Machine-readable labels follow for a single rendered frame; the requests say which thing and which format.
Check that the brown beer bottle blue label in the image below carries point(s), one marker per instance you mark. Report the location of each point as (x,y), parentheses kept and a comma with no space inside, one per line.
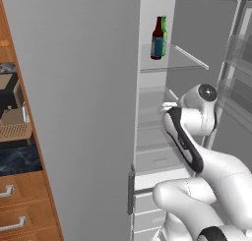
(157,38)

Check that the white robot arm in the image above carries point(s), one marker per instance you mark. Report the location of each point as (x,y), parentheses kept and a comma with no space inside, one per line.
(226,179)

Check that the white fridge crisper drawer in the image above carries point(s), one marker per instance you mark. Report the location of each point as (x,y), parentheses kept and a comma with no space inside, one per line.
(157,159)

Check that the wooden cupboard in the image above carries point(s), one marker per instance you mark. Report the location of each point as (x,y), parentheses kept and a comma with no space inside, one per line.
(5,31)

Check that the black and beige coffee machine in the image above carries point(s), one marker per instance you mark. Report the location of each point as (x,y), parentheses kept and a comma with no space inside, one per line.
(13,120)

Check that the white freezer drawer front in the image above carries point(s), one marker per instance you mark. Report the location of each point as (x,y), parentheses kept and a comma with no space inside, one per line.
(144,215)

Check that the glass fridge shelf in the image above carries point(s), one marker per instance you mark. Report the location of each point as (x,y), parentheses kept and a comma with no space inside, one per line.
(151,97)
(177,59)

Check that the green beer bottle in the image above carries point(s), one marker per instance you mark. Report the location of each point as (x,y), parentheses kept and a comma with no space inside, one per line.
(165,31)

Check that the grey fridge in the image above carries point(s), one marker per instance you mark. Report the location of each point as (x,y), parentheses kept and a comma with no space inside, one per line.
(82,104)

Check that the grey fridge door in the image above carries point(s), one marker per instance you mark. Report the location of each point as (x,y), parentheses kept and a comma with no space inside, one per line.
(238,71)

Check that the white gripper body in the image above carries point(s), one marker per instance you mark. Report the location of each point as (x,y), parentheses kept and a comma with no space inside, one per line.
(167,105)

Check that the wooden drawer front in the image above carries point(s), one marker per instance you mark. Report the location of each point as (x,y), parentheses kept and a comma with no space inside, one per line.
(46,235)
(36,218)
(28,189)

